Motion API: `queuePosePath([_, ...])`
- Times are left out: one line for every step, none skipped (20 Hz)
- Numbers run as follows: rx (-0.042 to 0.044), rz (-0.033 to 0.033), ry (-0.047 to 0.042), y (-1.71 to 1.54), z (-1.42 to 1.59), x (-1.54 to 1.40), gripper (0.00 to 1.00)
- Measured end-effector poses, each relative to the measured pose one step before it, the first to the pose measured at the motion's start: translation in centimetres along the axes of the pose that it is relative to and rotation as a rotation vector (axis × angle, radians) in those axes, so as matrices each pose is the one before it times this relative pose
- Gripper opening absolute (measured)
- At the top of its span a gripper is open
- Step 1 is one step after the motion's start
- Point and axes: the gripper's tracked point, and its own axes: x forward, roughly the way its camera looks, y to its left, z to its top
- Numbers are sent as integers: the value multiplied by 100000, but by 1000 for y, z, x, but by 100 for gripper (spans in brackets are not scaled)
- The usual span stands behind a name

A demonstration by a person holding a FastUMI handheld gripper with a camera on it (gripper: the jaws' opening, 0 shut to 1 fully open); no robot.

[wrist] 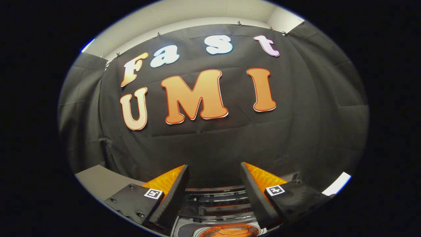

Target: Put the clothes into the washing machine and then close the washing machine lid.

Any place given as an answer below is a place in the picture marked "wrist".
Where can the black backdrop cloth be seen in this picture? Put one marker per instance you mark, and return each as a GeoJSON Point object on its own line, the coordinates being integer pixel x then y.
{"type": "Point", "coordinates": [213, 144]}

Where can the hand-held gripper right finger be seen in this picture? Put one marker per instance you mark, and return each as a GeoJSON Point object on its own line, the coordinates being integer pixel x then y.
{"type": "Point", "coordinates": [255, 197]}

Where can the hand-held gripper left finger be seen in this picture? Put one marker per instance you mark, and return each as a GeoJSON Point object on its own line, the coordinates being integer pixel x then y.
{"type": "Point", "coordinates": [174, 197]}

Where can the grey box stand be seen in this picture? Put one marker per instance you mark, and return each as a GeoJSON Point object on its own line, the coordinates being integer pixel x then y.
{"type": "Point", "coordinates": [98, 181]}

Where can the orange polo shirt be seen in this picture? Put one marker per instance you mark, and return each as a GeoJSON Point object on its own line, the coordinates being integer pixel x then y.
{"type": "Point", "coordinates": [230, 231]}

